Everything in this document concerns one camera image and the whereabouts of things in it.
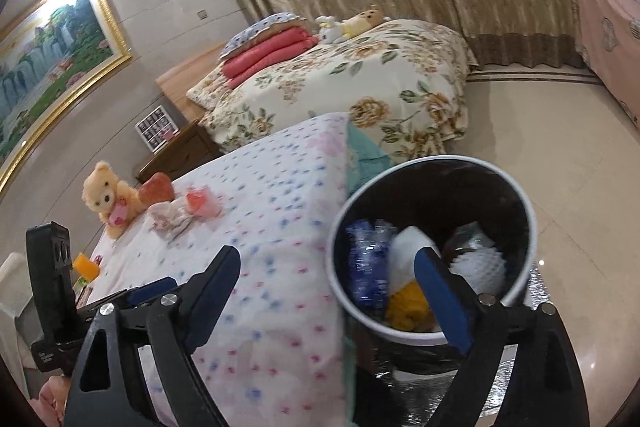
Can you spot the white chair cover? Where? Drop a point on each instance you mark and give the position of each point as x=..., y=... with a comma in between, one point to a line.
x=12, y=297

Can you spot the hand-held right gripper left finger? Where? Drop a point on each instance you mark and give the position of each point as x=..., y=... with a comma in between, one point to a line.
x=227, y=274

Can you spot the red soft object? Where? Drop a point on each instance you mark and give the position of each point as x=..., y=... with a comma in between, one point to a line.
x=157, y=189

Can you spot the wooden bed headboard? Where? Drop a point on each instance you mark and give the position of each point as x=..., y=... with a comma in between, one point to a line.
x=180, y=87

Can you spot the flower print tablecloth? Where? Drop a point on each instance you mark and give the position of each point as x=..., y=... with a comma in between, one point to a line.
x=280, y=207

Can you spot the cream teddy bear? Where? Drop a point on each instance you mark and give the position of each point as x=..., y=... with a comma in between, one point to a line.
x=102, y=197

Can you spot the gold framed landscape painting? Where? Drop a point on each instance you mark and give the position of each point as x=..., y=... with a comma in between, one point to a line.
x=45, y=57

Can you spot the photo collage frame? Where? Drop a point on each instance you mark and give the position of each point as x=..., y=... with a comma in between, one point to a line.
x=155, y=127

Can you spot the teal cloth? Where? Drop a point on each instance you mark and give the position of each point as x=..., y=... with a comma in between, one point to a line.
x=365, y=157

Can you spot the translucent pink cup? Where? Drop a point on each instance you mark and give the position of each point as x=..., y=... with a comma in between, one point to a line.
x=202, y=203

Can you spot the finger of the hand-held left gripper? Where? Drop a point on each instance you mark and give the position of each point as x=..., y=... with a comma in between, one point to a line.
x=150, y=288

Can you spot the white rabbit plush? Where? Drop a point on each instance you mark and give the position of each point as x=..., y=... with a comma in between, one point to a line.
x=330, y=29

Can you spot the person's left hand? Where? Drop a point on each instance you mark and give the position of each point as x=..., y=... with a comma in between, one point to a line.
x=52, y=402

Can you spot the yellow foam fruit net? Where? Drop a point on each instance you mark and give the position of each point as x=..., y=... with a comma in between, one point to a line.
x=407, y=307

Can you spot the blue plastic wrapper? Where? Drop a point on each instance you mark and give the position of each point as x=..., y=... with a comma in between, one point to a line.
x=367, y=262

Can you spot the white foam fruit net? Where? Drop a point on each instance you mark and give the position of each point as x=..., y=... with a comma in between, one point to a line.
x=475, y=267

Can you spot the wall switch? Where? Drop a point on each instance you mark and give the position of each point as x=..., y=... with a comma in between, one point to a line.
x=202, y=14

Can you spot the clear plastic wrapper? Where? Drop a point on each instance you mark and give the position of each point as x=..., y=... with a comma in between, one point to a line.
x=462, y=239

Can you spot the pink folded blanket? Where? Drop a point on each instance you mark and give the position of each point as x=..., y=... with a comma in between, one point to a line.
x=270, y=57

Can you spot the floral bed quilt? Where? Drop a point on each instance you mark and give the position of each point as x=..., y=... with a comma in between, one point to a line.
x=375, y=77

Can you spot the pink patterned bed cover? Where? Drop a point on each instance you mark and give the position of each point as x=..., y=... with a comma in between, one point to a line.
x=610, y=32

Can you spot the wooden nightstand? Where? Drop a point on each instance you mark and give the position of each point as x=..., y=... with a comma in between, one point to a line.
x=175, y=152

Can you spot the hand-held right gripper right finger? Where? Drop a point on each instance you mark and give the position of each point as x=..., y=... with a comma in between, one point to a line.
x=442, y=297

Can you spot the silver foil mat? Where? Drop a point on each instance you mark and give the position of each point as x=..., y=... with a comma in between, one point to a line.
x=415, y=387

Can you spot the white bin with black liner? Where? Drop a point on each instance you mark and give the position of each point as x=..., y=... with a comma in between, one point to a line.
x=450, y=187

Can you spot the yellow bear plush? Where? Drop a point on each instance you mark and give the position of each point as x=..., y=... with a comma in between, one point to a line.
x=362, y=23

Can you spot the polka dot pillow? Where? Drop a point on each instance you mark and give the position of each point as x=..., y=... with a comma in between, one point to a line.
x=250, y=32

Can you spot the small printed box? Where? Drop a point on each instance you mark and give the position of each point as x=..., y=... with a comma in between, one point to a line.
x=84, y=292

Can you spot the small orange foam piece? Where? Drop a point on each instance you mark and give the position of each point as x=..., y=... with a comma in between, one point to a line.
x=85, y=266

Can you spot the crumpled white red-print wrapper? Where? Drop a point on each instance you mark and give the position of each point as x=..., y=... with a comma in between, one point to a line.
x=170, y=219

